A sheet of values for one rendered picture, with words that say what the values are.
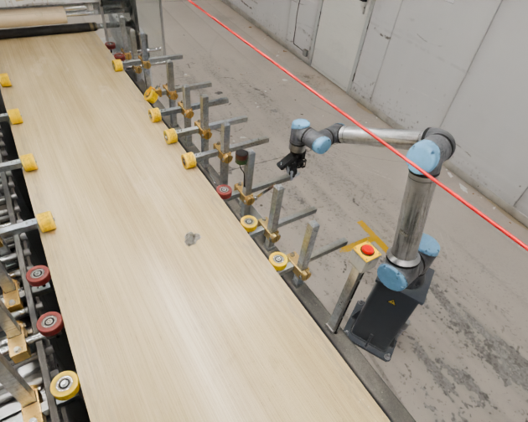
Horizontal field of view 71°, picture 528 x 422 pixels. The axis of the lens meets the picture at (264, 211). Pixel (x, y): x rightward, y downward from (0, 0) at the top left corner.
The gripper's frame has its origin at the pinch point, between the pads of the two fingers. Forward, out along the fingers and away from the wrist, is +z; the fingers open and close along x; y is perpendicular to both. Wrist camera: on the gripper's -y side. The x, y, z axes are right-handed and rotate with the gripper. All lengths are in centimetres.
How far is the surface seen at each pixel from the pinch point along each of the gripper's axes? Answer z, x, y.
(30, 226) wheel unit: -18, 6, -126
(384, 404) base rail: 12, -115, -32
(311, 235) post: -25, -56, -31
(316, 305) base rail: 12, -68, -29
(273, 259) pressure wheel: -9, -50, -43
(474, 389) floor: 86, -130, 57
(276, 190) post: -28, -31, -31
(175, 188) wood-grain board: -10, 10, -63
